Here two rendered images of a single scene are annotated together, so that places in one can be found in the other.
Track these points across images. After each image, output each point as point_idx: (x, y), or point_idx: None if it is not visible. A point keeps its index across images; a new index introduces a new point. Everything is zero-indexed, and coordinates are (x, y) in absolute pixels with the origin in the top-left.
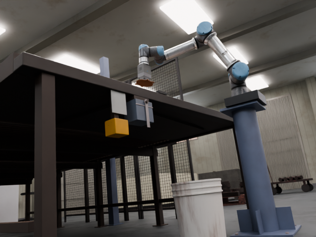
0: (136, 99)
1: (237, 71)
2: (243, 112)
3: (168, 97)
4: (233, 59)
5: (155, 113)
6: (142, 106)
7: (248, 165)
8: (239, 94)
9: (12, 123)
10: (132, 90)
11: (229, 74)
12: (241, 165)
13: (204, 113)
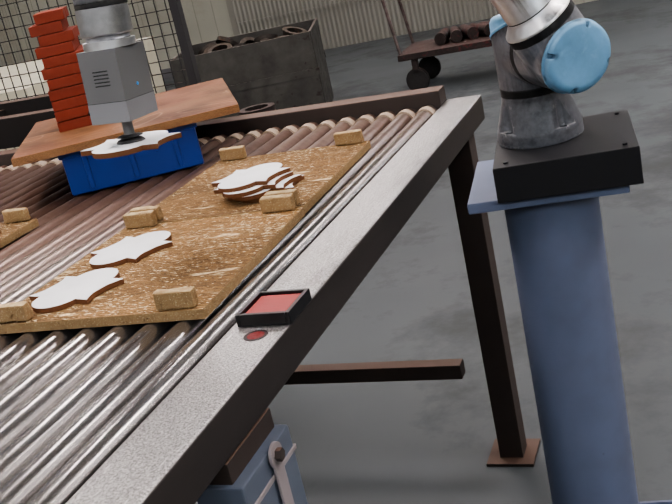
0: (246, 488)
1: (565, 70)
2: (560, 212)
3: (316, 303)
4: (548, 3)
5: None
6: (269, 491)
7: (569, 401)
8: (544, 131)
9: None
10: (218, 447)
11: (501, 30)
12: (534, 384)
13: (404, 223)
